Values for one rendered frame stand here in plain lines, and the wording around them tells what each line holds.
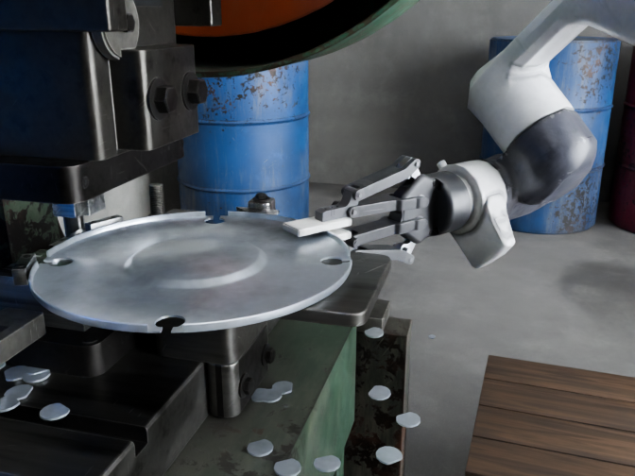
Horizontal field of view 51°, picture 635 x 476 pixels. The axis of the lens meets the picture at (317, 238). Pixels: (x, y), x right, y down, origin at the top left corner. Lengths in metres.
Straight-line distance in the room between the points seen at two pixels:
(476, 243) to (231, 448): 0.40
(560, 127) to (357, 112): 3.17
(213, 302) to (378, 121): 3.44
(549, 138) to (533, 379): 0.63
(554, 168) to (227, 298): 0.43
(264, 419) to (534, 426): 0.65
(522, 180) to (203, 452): 0.49
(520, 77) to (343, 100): 3.15
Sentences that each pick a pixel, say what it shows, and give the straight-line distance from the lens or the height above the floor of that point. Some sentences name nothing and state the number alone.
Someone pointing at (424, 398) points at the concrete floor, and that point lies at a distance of 1.89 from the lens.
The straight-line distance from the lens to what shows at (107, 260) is 0.66.
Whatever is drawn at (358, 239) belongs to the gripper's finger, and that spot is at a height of 0.77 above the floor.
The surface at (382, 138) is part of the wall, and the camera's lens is 3.95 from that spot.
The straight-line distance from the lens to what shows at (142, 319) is 0.53.
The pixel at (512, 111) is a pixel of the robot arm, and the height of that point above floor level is 0.89.
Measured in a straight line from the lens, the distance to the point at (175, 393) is 0.58.
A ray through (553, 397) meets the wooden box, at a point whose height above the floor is 0.35.
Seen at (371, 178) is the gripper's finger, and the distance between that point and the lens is 0.73.
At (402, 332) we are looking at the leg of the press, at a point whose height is 0.62.
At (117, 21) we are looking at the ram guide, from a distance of 0.52.
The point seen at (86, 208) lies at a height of 0.83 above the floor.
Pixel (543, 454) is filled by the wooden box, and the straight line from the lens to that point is 1.14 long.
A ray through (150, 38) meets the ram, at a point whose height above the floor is 0.98.
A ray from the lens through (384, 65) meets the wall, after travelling 3.90.
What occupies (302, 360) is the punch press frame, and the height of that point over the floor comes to 0.64.
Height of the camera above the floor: 1.00
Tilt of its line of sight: 19 degrees down
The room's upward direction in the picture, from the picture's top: straight up
